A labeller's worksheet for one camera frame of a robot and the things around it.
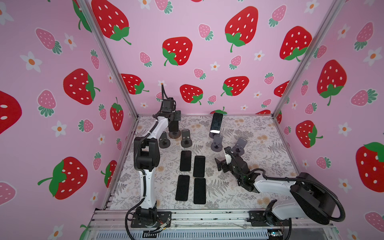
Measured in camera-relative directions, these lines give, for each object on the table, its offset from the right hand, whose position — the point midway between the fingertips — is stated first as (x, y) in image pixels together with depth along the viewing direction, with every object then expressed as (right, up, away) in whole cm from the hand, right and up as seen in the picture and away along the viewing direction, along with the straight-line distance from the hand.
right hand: (221, 155), depth 87 cm
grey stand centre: (-1, +5, +10) cm, 12 cm away
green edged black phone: (-1, +20, +15) cm, 25 cm away
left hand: (-30, +27, +15) cm, 43 cm away
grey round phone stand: (-38, +6, +15) cm, 41 cm away
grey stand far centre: (-3, +12, +24) cm, 27 cm away
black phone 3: (-13, -10, +6) cm, 18 cm away
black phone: (-31, +18, +15) cm, 39 cm away
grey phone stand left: (-23, +6, +17) cm, 29 cm away
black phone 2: (-22, -6, +9) cm, 25 cm away
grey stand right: (+13, +3, +9) cm, 16 cm away
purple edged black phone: (-23, -18, -3) cm, 29 cm away
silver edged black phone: (-13, -20, -4) cm, 24 cm away
